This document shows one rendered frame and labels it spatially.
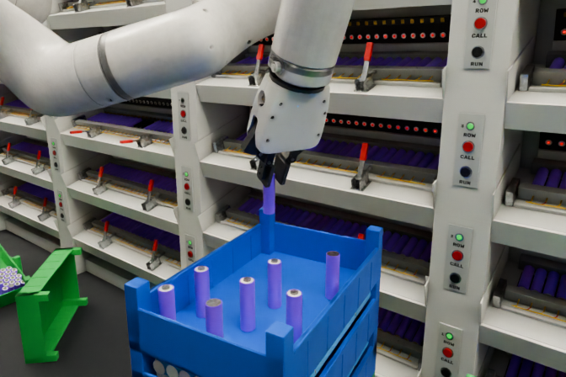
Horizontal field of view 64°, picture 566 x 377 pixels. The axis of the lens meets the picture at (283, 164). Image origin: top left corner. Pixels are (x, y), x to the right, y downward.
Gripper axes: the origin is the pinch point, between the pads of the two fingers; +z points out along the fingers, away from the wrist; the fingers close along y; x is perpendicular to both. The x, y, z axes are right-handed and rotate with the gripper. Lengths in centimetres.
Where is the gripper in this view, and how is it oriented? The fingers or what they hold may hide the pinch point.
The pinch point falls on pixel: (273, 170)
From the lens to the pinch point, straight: 67.6
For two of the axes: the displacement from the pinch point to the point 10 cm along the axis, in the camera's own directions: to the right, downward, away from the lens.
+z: -2.2, 8.0, 5.7
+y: 8.5, -1.2, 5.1
